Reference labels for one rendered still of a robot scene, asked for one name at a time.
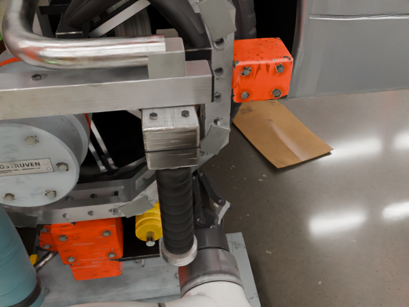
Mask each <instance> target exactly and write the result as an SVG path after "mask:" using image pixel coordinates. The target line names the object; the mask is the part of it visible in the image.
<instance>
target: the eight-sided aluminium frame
mask: <svg viewBox="0 0 409 307"><path fill-rule="evenodd" d="M188 1H189V3H190V5H191V6H192V8H193V10H194V12H195V13H200V14H201V17H202V19H203V22H204V26H205V28H206V31H207V34H208V37H209V41H210V43H211V46H212V70H213V72H214V102H211V103H210V104H200V117H199V118H198V122H199V125H200V146H201V148H200V162H199V165H198V166H192V173H193V172H194V171H195V170H197V169H198V168H199V167H200V166H201V165H202V164H204V163H205V162H206V161H208V160H209V159H210V158H211V157H212V156H213V155H215V154H216V155H217V154H218V153H219V151H220V149H222V148H223V147H224V146H225V145H227V144H228V142H229V133H230V131H231V128H230V126H229V122H230V109H231V87H232V64H233V52H234V32H235V31H236V30H237V29H236V27H235V18H236V8H235V6H234V4H233V3H232V0H188ZM158 201H159V200H158V189H157V183H156V173H155V170H149V169H148V168H147V165H145V166H144V167H143V168H142V169H141V170H140V171H139V172H138V173H137V174H136V175H135V176H134V177H132V178H129V179H123V180H111V181H104V182H92V183H79V184H76V185H75V187H74V188H73V190H72V191H71V192H70V193H69V194H67V195H66V196H64V197H63V198H62V199H60V200H58V201H56V202H52V203H49V204H46V205H41V206H29V207H27V206H12V205H6V204H3V203H1V204H2V206H3V207H4V209H5V211H6V212H7V214H8V215H9V218H10V219H11V221H12V222H13V224H14V226H16V227H18V228H22V227H30V228H36V226H37V224H61V223H68V222H78V221H90V220H96V219H107V218H114V217H124V216H125V217H126V218H129V217H132V216H135V215H142V214H144V213H145V212H146V211H147V210H150V209H152V208H153V206H154V204H156V203H157V202H158Z"/></svg>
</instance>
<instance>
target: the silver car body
mask: <svg viewBox="0 0 409 307"><path fill-rule="evenodd" d="M397 90H409V0H309V19H308V26H307V36H306V43H305V48H304V53H303V57H302V62H301V67H300V69H299V73H298V76H297V79H296V82H295V86H294V87H293V91H292V93H291V95H290V96H289V99H299V98H308V97H321V96H336V95H344V94H359V93H374V92H382V91H397Z"/></svg>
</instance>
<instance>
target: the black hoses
mask: <svg viewBox="0 0 409 307"><path fill-rule="evenodd" d="M120 1H121V0H59V1H51V3H50V4H49V5H44V6H39V9H40V13H41V15H53V14H62V15H61V18H60V22H59V24H58V27H57V31H56V33H55V35H56V38H64V39H79V38H88V34H89V28H90V24H89V22H90V21H91V20H92V19H94V18H95V17H97V16H98V15H100V14H101V13H103V12H104V11H106V10H107V9H109V8H110V7H112V6H113V5H115V4H117V3H118V2H120ZM147 1H148V2H149V3H151V5H153V6H154V7H155V8H156V9H157V10H158V11H159V12H160V14H162V16H163V17H165V19H166V20H167V21H168V22H169V23H170V24H171V25H172V26H173V28H174V29H175V30H176V31H177V32H178V37H181V38H182V40H183V46H184V51H185V61H193V60H210V62H211V65H212V46H211V43H210V41H209V37H208V34H207V31H206V28H205V25H204V22H203V19H202V17H201V14H200V13H195V12H194V10H193V8H192V6H191V5H190V3H189V1H188V0H147Z"/></svg>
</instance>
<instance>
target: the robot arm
mask: <svg viewBox="0 0 409 307"><path fill-rule="evenodd" d="M208 194H209V195H208ZM209 196H210V198H211V199H212V201H213V202H214V204H213V205H214V206H215V209H216V213H214V211H213V209H212V208H211V204H210V201H209ZM192 202H193V222H194V235H195V237H196V239H197V255H196V257H195V259H194V260H193V261H192V262H191V263H189V264H187V265H185V266H179V268H178V276H179V282H180V299H178V300H174V301H171V302H164V303H143V302H135V301H118V302H96V303H84V304H79V305H71V306H66V307H251V305H250V304H249V303H248V300H247V299H246V296H245V293H244V287H243V283H242V280H241V277H240V272H239V268H238V264H237V260H236V257H235V256H234V255H233V254H232V253H230V250H229V245H228V240H227V237H226V235H225V233H224V231H223V224H224V220H223V215H224V214H225V212H226V210H228V211H231V210H232V208H233V205H232V204H231V203H229V202H227V201H226V199H225V198H224V196H223V194H222V192H221V190H220V189H219V187H218V186H217V184H216V182H215V180H214V179H213V177H211V176H210V175H208V174H207V173H205V172H202V169H201V167H199V168H198V169H197V170H195V171H194V172H193V173H192Z"/></svg>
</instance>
